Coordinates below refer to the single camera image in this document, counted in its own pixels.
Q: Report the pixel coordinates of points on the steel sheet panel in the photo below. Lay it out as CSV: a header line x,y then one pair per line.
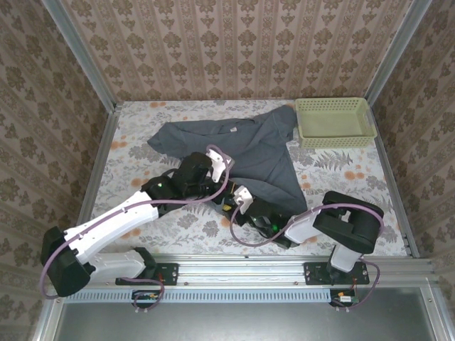
x,y
249,323

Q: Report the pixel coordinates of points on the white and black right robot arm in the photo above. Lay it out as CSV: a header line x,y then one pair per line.
x,y
348,223

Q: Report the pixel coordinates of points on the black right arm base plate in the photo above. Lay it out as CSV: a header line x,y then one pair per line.
x,y
313,275

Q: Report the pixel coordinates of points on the aluminium frame post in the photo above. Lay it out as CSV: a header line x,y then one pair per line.
x,y
80,53
398,53

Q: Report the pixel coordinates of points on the pale green plastic basket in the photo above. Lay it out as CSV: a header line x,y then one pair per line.
x,y
313,142

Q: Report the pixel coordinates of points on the grey t-shirt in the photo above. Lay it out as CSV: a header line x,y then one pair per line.
x,y
256,149

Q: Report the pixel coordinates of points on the aluminium mounting rail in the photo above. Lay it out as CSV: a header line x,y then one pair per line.
x,y
241,271

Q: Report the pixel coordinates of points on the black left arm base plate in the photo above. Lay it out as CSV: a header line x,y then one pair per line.
x,y
168,273

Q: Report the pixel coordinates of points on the small circuit board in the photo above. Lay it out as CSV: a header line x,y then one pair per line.
x,y
145,297
343,299

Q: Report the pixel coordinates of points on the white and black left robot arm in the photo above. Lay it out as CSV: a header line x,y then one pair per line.
x,y
117,229

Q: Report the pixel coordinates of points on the floral tablecloth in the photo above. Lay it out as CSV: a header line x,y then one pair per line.
x,y
337,177

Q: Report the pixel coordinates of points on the aluminium table side rail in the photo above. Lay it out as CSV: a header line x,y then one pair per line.
x,y
387,160
91,177

